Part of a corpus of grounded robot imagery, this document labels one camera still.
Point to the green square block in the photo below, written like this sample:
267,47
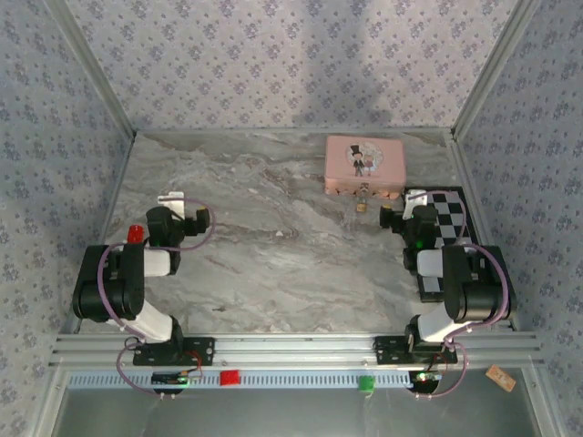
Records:
366,383

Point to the left circuit board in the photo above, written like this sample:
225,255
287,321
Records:
173,378

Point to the aluminium mounting rail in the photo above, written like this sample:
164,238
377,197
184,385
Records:
296,348

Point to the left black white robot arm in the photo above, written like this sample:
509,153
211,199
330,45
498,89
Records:
100,291

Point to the black white chessboard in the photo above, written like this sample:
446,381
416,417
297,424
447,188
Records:
448,214

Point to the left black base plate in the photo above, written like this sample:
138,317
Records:
200,350

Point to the left aluminium frame post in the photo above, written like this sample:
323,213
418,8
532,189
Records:
91,68

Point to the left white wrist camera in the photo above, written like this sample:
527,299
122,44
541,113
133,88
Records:
170,200

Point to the aluminium frame post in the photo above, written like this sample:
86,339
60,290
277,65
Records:
91,68
494,68

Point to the pink tin box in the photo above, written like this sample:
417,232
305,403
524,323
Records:
364,164

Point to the right circuit board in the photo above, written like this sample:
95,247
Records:
426,377

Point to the red glitter tube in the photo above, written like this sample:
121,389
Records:
135,233

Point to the small wooden tag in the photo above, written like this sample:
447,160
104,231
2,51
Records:
500,378

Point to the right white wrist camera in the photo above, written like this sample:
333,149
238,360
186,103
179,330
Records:
415,197

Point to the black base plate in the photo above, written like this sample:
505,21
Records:
200,350
387,350

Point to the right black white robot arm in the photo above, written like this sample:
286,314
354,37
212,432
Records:
478,291

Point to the circuit board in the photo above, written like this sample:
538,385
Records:
173,378
426,377

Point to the right aluminium frame post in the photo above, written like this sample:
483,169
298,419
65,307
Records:
494,68

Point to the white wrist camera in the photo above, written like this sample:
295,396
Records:
170,200
415,197

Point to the small brass padlock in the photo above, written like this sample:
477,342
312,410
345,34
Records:
361,206

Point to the red square block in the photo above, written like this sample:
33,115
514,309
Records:
230,378

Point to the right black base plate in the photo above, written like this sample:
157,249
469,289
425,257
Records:
387,350

